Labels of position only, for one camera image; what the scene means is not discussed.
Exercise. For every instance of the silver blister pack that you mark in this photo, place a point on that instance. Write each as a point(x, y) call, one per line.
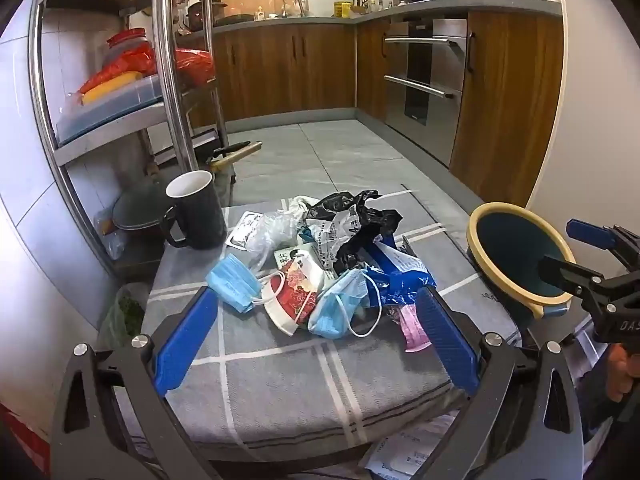
point(242, 230)

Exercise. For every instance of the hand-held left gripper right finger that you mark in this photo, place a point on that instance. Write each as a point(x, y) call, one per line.
point(447, 345)

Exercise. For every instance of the person's right hand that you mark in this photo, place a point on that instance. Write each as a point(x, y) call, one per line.
point(622, 372)

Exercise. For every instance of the wooden tall cabinet panel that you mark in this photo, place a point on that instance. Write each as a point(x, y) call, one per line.
point(505, 100)

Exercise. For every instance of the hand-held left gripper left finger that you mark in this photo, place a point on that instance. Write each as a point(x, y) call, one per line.
point(187, 345)

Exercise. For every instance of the teal bin with yellow rim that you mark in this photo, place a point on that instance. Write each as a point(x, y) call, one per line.
point(505, 255)

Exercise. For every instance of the wooden base cabinet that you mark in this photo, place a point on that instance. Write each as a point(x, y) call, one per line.
point(280, 70)

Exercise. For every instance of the yellow packet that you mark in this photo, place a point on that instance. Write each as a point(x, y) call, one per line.
point(112, 87)

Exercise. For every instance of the grey plaid mat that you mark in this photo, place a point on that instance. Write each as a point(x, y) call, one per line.
point(280, 385)

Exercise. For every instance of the blue face mask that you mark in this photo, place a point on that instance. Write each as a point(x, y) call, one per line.
point(230, 280)
point(335, 310)

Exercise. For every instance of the white plastic bag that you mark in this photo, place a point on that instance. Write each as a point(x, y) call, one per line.
point(272, 230)

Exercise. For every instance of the black plastic bag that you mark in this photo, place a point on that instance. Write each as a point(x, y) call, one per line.
point(370, 215)

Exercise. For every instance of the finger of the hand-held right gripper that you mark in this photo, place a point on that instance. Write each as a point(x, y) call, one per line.
point(590, 234)
point(565, 270)

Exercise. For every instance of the green and white carton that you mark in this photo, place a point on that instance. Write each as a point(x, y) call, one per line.
point(287, 257)

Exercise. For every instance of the red and white paper cup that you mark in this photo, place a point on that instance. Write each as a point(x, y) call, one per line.
point(295, 300)

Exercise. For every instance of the blue plastic packet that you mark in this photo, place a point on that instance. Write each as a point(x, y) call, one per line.
point(400, 280)

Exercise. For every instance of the yellow oil bottle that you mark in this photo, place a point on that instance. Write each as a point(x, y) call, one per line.
point(343, 7)

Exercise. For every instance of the black mug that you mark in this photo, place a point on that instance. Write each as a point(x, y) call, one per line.
point(200, 215)

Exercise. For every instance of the clear plastic storage box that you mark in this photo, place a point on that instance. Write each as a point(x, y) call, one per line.
point(110, 110)

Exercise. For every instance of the steel faucet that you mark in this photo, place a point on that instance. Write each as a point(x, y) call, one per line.
point(295, 0)

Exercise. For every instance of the jar with red lid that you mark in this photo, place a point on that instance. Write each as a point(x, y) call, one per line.
point(125, 40)

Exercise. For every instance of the printed paper sheet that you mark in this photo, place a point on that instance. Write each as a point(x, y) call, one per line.
point(405, 452)

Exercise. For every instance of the pink wrapper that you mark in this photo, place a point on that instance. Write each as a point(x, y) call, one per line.
point(415, 332)

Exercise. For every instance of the steel built-in oven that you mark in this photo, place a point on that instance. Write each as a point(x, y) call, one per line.
point(425, 85)

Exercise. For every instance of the steel shelf rack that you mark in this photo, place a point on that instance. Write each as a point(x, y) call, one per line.
point(172, 85)

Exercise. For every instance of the dark clay pot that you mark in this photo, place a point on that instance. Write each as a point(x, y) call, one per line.
point(202, 15)

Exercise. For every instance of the red plastic bag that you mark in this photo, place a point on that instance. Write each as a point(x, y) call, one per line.
point(132, 62)
point(192, 65)

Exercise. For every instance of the bag of green vegetables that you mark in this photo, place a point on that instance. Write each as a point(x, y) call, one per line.
point(125, 315)

